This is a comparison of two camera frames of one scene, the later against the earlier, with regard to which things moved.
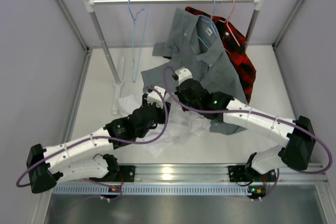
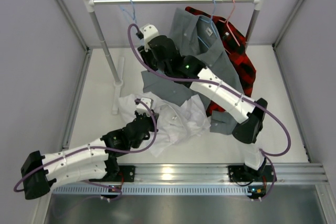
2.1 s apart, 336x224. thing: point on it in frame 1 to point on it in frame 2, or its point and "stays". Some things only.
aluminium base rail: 219,172 stays
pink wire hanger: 228,25 stays
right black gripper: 179,95 to 146,54
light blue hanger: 134,18 to 134,18
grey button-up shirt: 196,47 stays
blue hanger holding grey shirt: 210,21 stays
